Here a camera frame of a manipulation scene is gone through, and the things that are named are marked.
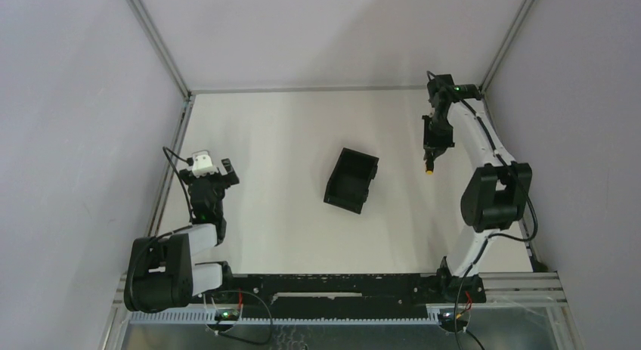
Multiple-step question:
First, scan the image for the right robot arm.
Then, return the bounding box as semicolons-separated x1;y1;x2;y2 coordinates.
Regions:
416;72;535;305

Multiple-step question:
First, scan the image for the black cable left base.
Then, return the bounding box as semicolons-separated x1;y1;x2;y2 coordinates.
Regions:
203;290;275;347

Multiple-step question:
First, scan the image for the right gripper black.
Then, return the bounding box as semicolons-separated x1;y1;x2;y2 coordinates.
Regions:
423;113;455;160

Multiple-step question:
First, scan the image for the yellow black screwdriver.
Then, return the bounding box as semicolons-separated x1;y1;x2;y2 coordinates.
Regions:
425;160;435;175

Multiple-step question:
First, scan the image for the aluminium frame rail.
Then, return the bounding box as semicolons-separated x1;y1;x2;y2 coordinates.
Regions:
190;84;426;96
482;91;549;273
98;94;195;349

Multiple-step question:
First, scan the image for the aluminium frame back rail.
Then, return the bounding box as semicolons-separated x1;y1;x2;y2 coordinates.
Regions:
190;84;426;96

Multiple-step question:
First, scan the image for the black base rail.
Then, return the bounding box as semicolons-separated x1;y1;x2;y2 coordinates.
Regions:
215;273;487;321

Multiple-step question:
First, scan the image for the black plastic bin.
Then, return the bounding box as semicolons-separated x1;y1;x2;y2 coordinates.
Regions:
324;147;379;214

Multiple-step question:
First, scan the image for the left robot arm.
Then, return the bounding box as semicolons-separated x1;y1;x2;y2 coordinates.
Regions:
123;152;240;313

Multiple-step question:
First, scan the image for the aluminium frame right rail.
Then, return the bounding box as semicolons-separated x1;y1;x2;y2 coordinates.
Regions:
482;91;549;273

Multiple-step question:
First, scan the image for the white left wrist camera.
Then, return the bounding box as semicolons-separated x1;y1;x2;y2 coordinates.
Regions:
190;150;219;178

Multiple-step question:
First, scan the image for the aluminium frame left rail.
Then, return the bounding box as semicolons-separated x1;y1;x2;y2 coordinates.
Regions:
98;94;195;349

